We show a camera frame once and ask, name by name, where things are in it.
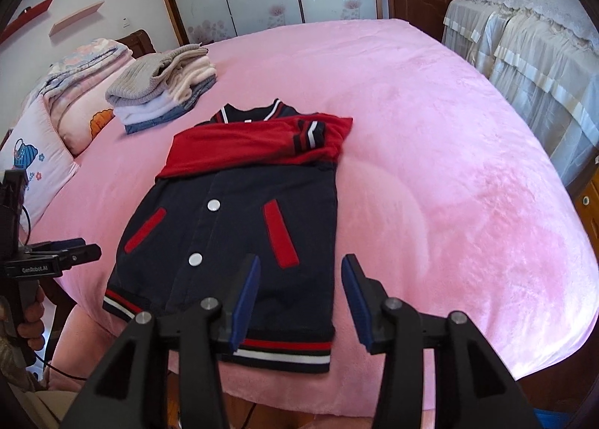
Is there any cream folded sweater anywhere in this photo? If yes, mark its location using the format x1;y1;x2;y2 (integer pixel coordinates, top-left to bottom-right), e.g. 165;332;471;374
161;57;217;104

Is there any pink wall shelf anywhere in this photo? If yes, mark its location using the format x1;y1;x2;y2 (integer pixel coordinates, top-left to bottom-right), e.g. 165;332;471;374
49;0;104;36

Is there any grey knitted sweater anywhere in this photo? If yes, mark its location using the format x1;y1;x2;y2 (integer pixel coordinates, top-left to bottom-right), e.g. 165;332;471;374
105;45;210;106

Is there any white cushion with blue print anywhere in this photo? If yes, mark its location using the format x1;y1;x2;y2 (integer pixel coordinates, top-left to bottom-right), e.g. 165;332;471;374
0;96;80;230

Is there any red wall shelf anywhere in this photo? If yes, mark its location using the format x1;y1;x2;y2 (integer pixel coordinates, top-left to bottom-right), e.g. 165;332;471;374
0;0;54;43

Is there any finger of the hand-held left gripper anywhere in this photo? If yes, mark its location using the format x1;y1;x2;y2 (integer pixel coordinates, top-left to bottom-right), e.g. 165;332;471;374
23;237;86;254
28;243;102;271

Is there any person's left hand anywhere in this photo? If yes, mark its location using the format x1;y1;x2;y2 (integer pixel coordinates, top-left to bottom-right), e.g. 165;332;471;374
18;286;46;355

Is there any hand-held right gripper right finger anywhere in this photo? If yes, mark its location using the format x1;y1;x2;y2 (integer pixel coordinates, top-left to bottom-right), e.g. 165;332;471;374
341;253;534;429

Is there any white lace covered furniture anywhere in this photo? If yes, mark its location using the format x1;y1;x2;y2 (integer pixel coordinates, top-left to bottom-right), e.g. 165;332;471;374
442;0;599;186

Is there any floral folded quilt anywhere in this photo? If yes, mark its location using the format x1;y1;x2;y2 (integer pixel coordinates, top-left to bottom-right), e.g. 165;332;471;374
35;38;134;106

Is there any white folded garment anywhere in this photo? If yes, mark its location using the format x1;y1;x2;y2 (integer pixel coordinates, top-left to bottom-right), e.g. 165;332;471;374
113;94;176;126

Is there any navy and red varsity jacket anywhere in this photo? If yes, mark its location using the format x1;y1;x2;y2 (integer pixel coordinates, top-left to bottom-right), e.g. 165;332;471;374
102;99;354;374

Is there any pink pillow with orange print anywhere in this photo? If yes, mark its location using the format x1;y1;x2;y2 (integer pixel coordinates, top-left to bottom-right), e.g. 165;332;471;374
47;68;141;157

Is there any wooden drawer cabinet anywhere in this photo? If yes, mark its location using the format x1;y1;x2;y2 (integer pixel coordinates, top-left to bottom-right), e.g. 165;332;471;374
573;155;599;242

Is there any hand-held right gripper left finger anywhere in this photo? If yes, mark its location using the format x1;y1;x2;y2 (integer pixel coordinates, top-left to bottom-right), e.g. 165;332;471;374
70;253;263;429

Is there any pink bed blanket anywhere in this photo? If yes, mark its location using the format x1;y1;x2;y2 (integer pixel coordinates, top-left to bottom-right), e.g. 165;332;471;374
28;18;599;425

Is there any blue denim garment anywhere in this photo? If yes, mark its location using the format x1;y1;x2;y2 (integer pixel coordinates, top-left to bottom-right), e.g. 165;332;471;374
124;78;218;135

